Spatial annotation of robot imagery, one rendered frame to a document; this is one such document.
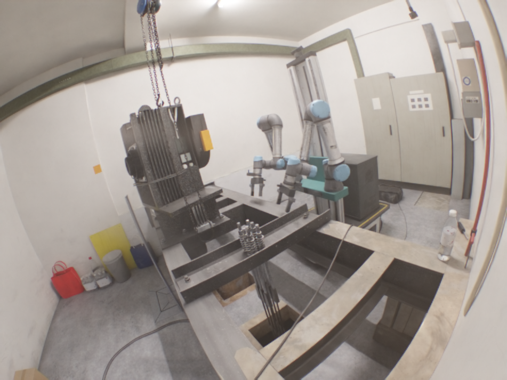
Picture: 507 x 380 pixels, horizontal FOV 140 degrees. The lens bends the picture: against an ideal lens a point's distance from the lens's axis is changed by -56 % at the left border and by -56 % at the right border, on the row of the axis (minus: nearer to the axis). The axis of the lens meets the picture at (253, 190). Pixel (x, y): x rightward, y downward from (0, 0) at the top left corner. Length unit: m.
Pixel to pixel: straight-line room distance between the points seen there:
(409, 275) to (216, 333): 0.86
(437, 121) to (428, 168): 0.67
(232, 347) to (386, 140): 3.15
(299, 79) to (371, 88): 1.70
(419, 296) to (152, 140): 1.86
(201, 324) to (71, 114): 2.67
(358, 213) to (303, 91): 1.16
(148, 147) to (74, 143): 1.49
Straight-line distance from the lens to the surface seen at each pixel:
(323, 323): 0.72
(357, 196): 1.83
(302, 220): 1.29
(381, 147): 3.39
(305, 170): 1.29
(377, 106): 3.33
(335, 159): 1.34
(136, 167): 1.54
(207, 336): 0.79
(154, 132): 1.57
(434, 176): 3.24
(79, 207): 2.88
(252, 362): 0.68
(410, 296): 1.14
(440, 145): 3.12
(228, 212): 1.78
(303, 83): 1.85
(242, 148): 3.14
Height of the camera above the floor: 1.26
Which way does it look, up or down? 16 degrees down
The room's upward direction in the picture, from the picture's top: 14 degrees counter-clockwise
